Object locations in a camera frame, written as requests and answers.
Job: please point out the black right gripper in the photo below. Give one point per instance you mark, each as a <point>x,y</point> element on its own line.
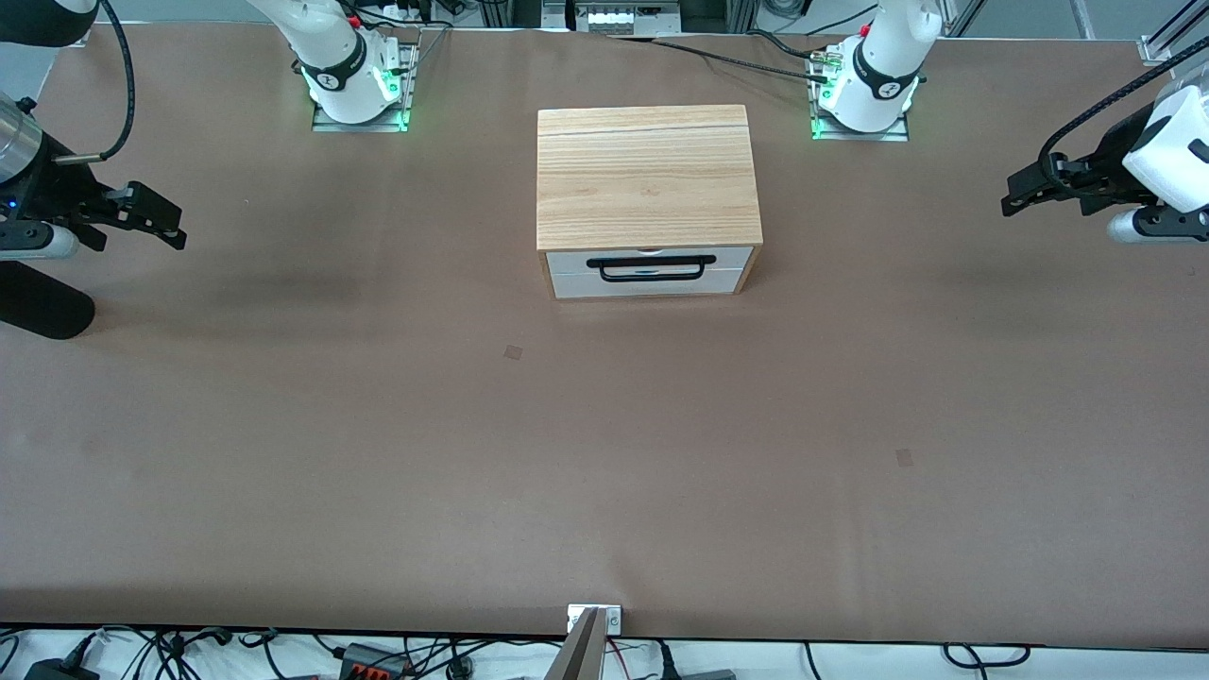
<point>47,187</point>

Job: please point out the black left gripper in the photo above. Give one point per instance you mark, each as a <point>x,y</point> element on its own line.
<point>1111,166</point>

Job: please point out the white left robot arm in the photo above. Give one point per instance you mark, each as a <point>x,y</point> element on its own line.
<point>878,85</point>

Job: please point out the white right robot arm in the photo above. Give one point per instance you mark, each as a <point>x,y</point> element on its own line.
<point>331,47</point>

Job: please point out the wooden drawer cabinet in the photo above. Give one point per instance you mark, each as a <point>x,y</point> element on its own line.
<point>647,179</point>

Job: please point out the black rounded cylinder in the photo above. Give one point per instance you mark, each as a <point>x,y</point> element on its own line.
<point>42,307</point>

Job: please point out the brown table cover mat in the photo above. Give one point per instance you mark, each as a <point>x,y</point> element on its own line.
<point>378,472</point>

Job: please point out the white power strip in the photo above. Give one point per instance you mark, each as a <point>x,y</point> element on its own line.
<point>623,17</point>

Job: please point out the black power adapter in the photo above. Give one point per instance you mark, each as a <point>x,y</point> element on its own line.
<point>61,671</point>

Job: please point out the black box red connectors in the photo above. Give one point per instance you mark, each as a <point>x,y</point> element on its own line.
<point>373,661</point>

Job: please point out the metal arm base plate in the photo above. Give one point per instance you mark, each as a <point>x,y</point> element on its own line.
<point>897,135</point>
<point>359,126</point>

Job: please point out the silver corner bracket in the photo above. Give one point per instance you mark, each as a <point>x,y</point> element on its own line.
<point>1154,49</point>

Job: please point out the aluminium profile cell frame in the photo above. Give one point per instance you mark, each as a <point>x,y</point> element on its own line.
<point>1181,23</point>

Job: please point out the grey camera mount bar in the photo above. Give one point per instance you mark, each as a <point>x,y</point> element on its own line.
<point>578,656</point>

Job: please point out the silver mount bracket plate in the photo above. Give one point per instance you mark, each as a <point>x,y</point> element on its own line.
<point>614,620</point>

